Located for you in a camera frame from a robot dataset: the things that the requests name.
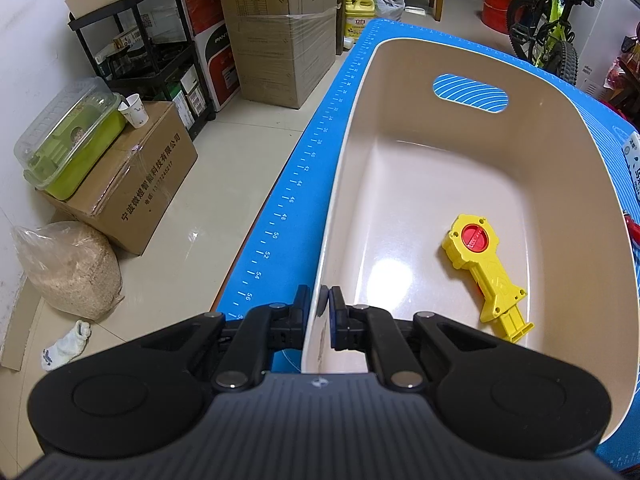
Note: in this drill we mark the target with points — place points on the large taped cardboard box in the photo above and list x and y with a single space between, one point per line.
285 55

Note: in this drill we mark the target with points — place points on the white paper cup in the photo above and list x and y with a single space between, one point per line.
134 112

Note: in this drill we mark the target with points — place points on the white sock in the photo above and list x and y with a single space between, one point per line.
65 347

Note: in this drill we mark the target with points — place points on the cardboard box black print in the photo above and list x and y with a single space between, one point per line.
145 185

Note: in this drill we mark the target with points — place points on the white appliance box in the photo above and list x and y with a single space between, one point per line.
220 65

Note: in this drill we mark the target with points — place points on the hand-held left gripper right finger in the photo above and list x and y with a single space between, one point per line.
336 325

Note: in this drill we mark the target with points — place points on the green and black bicycle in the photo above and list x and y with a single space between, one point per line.
562 60

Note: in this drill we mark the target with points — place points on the red gift bags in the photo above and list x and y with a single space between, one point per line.
625 80

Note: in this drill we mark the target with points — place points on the black shelf cart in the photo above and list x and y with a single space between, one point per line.
165 57

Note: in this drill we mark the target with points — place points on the red plastic toy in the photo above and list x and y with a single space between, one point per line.
635 234

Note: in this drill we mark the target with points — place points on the white tissue box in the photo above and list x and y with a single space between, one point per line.
634 157

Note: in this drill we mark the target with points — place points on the blue silicone baking mat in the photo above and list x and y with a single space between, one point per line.
300 200

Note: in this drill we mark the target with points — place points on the translucent plastic bag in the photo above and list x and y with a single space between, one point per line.
390 2

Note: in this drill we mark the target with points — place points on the yellow detergent bottle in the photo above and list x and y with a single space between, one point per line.
360 15

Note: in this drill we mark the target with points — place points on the green container clear lid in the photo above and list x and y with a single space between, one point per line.
75 135

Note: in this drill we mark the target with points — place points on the yellow toy launcher red dial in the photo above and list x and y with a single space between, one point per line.
495 285

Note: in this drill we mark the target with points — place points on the stack of small boxes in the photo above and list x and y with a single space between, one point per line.
190 97

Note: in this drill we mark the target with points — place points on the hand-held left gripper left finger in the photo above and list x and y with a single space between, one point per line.
292 316

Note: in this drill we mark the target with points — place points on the beige plastic basket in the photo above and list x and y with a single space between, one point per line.
425 185

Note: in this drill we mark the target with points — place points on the bag of wood shavings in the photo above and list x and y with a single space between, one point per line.
70 270

